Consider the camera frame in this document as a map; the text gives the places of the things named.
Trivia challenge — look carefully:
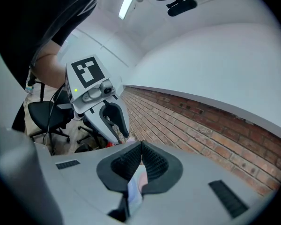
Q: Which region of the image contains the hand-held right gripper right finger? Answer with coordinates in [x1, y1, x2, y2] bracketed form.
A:
[130, 140, 280, 225]

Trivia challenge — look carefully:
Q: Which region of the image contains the person's left forearm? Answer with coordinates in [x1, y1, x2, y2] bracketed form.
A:
[34, 41, 69, 89]

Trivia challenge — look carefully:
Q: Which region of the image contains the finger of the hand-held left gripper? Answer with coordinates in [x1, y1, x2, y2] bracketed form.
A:
[104, 97, 131, 137]
[83, 103, 122, 145]

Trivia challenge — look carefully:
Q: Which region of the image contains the black head-mounted camera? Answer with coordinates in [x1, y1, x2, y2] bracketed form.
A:
[153, 0, 199, 17]

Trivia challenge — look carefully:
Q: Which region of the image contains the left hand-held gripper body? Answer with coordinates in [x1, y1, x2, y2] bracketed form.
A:
[64, 54, 119, 121]

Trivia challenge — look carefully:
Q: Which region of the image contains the person's black shirt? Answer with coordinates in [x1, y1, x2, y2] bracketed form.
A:
[0, 0, 106, 133]

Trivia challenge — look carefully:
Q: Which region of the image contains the left hand-held gripper black cable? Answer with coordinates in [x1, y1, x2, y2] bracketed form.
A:
[45, 85, 66, 154]

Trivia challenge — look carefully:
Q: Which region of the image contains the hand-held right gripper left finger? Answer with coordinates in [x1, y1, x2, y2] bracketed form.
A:
[35, 140, 143, 225]

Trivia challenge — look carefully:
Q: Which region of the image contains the blue big plate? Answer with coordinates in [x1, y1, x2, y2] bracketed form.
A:
[127, 166, 143, 217]

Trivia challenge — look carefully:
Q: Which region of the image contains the black office chair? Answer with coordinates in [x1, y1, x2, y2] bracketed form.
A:
[76, 118, 108, 153]
[28, 82, 75, 150]

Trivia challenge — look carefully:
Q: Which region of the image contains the pink big plate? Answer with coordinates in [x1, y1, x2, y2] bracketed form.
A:
[137, 171, 148, 194]

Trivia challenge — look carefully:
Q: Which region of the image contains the ceiling light strip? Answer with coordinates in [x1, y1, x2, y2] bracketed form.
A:
[118, 0, 139, 20]

